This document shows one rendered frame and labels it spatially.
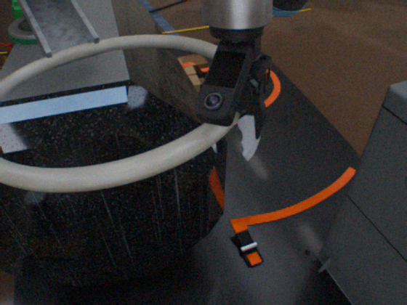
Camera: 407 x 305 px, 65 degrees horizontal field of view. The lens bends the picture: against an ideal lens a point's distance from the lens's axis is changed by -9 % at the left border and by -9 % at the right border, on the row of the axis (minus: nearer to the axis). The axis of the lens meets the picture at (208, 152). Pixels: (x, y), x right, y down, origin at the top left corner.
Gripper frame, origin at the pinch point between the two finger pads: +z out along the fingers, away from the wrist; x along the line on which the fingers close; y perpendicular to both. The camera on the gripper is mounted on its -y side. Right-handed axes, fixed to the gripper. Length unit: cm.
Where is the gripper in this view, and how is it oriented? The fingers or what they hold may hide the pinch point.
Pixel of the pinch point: (230, 152)
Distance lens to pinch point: 54.4
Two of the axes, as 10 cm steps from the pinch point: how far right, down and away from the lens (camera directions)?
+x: -9.0, -2.5, 3.6
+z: 0.4, 7.8, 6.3
